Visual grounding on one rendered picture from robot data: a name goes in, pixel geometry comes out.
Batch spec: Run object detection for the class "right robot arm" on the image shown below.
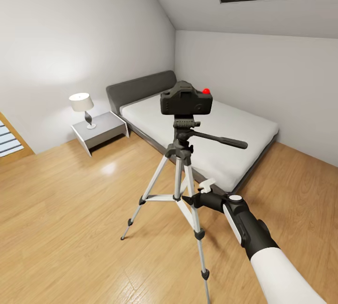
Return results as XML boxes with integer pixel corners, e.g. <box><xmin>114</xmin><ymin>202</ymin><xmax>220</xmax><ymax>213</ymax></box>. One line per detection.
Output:
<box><xmin>181</xmin><ymin>178</ymin><xmax>327</xmax><ymax>304</ymax></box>

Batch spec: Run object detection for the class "camera tripod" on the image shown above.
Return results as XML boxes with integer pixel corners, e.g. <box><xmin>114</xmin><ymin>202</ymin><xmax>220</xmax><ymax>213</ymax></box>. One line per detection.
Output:
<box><xmin>121</xmin><ymin>115</ymin><xmax>248</xmax><ymax>304</ymax></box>

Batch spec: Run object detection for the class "digital camera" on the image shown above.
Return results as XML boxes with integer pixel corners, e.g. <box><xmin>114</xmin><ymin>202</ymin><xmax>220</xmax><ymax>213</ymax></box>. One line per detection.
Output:
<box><xmin>160</xmin><ymin>81</ymin><xmax>213</xmax><ymax>115</ymax></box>

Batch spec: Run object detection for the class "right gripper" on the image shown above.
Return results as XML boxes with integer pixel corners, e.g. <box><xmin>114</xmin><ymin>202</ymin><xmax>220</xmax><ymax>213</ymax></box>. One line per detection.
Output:
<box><xmin>181</xmin><ymin>188</ymin><xmax>217</xmax><ymax>210</ymax></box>

